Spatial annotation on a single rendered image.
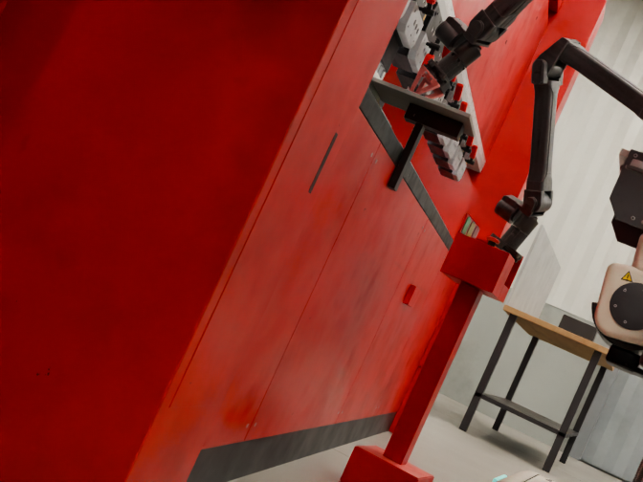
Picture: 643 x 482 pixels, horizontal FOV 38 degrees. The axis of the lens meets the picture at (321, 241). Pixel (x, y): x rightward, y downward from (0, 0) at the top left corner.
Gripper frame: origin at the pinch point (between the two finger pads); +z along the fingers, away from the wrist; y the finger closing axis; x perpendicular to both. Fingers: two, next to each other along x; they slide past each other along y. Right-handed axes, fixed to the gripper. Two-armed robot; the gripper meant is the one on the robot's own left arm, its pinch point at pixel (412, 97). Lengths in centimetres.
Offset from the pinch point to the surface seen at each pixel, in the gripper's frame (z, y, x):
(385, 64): 0.3, 1.4, -11.0
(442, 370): 40, -39, 55
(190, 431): 63, 96, 51
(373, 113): 11.7, 41.8, 11.6
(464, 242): 12.5, -33.2, 31.5
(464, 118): -5.4, 8.0, 15.1
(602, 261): -97, -742, 11
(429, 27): -15.9, -11.1, -16.1
